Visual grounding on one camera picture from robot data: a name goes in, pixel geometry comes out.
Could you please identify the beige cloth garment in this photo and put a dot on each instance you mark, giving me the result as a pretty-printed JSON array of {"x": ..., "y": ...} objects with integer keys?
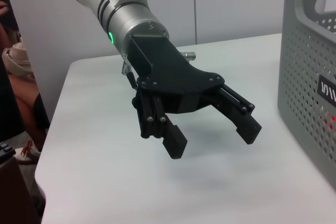
[{"x": 18, "y": 56}]

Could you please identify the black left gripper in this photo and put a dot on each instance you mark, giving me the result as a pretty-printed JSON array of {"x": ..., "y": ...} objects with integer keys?
[{"x": 170, "y": 77}]

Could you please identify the dark brown desk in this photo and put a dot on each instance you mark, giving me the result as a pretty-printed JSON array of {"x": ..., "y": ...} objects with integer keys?
[{"x": 15, "y": 195}]

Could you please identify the black computer keyboard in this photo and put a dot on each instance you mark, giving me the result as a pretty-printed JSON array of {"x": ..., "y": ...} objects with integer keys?
[{"x": 6, "y": 150}]

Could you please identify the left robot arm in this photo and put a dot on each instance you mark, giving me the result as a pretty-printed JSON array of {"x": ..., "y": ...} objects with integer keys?
[{"x": 118, "y": 14}]

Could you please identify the white sneaker with orange laces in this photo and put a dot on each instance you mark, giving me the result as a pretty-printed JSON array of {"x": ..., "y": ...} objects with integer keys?
[{"x": 27, "y": 153}]

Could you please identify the seated person's bare leg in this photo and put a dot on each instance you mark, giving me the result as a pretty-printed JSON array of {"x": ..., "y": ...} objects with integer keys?
[{"x": 26, "y": 98}]

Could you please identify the grey perforated storage basket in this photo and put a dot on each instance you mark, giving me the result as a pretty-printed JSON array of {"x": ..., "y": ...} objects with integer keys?
[{"x": 307, "y": 77}]

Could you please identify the black monitor panel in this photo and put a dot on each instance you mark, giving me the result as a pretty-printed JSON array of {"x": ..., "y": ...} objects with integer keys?
[{"x": 9, "y": 103}]

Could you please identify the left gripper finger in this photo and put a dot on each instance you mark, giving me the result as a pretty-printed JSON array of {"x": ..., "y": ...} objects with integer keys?
[{"x": 244, "y": 124}]

